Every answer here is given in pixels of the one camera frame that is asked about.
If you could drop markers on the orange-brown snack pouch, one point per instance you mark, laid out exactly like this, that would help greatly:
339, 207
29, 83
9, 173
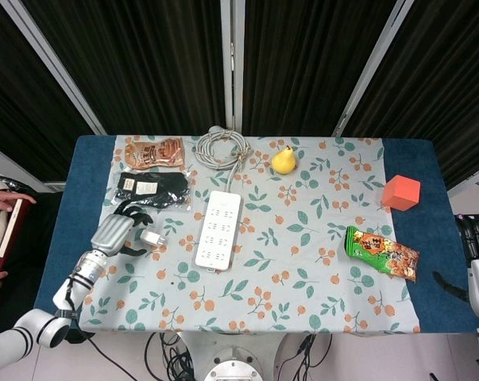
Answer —
151, 152

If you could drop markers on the green snack packet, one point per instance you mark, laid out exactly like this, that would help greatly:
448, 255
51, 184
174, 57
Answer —
382, 254

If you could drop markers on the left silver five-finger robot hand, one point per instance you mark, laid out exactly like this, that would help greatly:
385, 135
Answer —
112, 234

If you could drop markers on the white metal frame post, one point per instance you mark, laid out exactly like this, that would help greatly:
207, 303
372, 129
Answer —
24, 168
232, 59
56, 67
372, 67
471, 182

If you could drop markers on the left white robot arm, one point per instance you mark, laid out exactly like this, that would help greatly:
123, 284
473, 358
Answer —
86, 270

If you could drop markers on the black device with coloured lights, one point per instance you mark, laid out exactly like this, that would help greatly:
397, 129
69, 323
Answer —
475, 217

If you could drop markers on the yellow pear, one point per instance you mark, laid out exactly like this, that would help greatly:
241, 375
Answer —
283, 162

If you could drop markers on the grey round metal flange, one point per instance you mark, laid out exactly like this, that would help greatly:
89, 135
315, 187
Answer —
233, 367

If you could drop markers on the black socks in clear bag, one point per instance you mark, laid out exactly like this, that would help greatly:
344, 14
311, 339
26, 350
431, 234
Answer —
163, 186

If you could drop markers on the seated person in beige jacket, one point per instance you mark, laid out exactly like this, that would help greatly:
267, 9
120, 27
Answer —
1, 200

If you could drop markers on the black curtain panel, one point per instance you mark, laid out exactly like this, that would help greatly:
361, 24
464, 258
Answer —
144, 59
302, 59
20, 99
445, 79

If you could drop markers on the blue fabric table cover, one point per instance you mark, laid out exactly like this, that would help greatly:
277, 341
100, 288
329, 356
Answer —
431, 238

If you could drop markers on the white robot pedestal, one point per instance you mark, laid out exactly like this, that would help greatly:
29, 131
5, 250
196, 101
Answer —
191, 349

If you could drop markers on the white eight-outlet power strip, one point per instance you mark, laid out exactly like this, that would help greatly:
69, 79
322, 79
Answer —
219, 230

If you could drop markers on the floral leaf and berry tablecloth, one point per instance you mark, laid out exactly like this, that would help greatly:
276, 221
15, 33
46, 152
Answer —
287, 258

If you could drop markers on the orange cube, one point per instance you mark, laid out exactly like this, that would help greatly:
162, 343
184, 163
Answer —
402, 192

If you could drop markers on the dark red book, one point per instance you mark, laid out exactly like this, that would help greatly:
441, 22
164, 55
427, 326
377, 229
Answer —
6, 238

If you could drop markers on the white plug adapter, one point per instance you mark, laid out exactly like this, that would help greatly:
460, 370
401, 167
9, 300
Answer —
149, 237

